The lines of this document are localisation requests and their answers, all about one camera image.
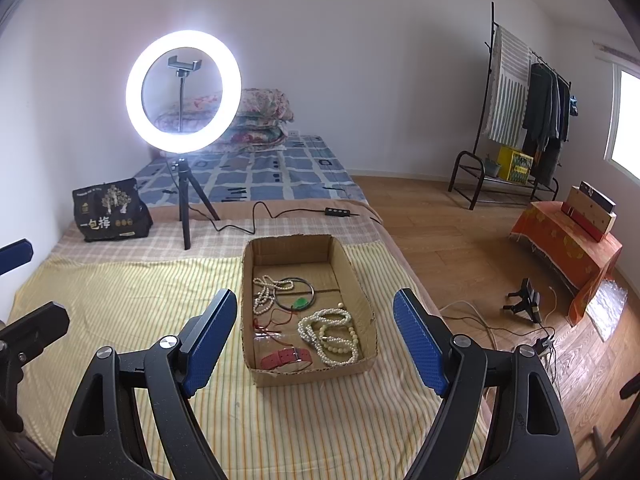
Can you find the cardboard box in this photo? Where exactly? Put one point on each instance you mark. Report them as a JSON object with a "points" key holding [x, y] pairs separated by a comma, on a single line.
{"points": [[300, 255]]}

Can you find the folded floral quilt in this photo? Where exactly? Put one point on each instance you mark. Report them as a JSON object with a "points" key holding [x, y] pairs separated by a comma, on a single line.
{"points": [[265, 110]]}

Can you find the striped hanging towel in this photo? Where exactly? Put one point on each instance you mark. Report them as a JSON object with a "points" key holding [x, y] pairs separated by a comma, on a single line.
{"points": [[507, 90]]}

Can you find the black phone holder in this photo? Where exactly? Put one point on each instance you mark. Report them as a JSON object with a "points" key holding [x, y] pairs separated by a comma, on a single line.
{"points": [[184, 62]]}

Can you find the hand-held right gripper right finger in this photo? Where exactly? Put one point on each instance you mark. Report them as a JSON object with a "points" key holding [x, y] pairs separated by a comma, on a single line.
{"points": [[420, 340]]}

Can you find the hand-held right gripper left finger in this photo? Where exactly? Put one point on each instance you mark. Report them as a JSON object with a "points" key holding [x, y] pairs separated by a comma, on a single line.
{"points": [[210, 345]]}

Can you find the beige plaid sheet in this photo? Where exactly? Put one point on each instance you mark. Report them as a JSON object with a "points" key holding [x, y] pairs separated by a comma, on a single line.
{"points": [[150, 250]]}

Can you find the yellow box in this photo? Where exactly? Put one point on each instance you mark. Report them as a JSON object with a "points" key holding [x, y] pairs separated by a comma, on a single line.
{"points": [[515, 162]]}

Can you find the small blue hanging item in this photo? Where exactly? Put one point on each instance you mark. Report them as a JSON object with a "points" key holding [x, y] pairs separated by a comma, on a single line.
{"points": [[573, 106]]}

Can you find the orange cloth covered table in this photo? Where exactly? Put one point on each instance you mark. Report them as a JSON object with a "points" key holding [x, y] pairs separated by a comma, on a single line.
{"points": [[560, 240]]}

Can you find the dark blue box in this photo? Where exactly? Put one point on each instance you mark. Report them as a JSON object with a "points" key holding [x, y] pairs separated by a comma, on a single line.
{"points": [[597, 195]]}

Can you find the black hanging garment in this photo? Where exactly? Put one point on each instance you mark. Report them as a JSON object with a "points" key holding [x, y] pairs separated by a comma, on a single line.
{"points": [[564, 105]]}

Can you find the yellow striped cloth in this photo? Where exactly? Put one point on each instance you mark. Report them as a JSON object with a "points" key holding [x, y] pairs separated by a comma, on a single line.
{"points": [[150, 280]]}

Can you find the small black folding tripod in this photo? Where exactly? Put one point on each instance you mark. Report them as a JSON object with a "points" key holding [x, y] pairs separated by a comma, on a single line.
{"points": [[530, 300]]}

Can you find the black tripod stand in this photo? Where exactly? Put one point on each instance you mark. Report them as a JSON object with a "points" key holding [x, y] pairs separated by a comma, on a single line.
{"points": [[186, 220]]}

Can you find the small green pot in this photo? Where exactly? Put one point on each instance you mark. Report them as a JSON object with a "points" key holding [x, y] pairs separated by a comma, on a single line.
{"points": [[491, 169]]}

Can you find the black metal clothes rack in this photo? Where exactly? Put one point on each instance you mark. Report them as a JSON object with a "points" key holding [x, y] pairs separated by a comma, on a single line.
{"points": [[492, 25]]}

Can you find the black printed bag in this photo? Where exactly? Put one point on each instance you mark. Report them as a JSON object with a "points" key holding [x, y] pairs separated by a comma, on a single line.
{"points": [[110, 210]]}

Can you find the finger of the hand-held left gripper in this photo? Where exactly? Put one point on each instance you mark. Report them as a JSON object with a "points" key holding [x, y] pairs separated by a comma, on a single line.
{"points": [[17, 256], [40, 322]]}

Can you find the black power adapter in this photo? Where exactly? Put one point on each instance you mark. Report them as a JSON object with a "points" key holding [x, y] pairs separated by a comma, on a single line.
{"points": [[544, 345]]}

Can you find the window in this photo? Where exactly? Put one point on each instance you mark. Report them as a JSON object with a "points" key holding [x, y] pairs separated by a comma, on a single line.
{"points": [[627, 120]]}

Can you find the dark grey hanging jacket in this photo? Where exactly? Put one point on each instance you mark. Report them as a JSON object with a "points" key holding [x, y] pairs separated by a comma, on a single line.
{"points": [[542, 115]]}

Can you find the tan gift box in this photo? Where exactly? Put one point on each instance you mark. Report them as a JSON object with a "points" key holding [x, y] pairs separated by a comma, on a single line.
{"points": [[595, 217]]}

